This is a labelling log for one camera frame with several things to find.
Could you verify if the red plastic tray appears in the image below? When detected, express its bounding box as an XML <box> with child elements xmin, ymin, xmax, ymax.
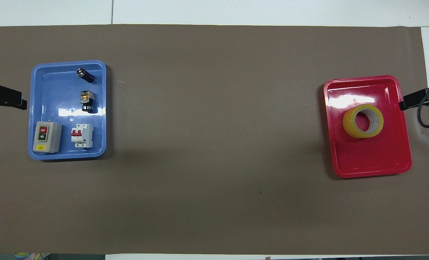
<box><xmin>323</xmin><ymin>75</ymin><xmax>412</xmax><ymax>178</ymax></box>

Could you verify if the blue plastic tray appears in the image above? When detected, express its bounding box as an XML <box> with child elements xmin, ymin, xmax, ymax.
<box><xmin>28</xmin><ymin>60</ymin><xmax>107</xmax><ymax>160</ymax></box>

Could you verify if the grey on-off switch box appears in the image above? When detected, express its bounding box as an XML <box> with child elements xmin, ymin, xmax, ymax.
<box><xmin>32</xmin><ymin>121</ymin><xmax>62</xmax><ymax>154</ymax></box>

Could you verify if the white red circuit breaker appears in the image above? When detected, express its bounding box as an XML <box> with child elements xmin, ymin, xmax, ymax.
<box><xmin>71</xmin><ymin>123</ymin><xmax>94</xmax><ymax>148</ymax></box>

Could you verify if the yellow clear tape roll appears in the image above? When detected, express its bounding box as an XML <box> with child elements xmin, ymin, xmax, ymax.
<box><xmin>342</xmin><ymin>104</ymin><xmax>384</xmax><ymax>139</ymax></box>

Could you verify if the black cylindrical button switch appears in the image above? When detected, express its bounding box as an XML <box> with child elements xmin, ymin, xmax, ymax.
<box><xmin>76</xmin><ymin>68</ymin><xmax>95</xmax><ymax>82</ymax></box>

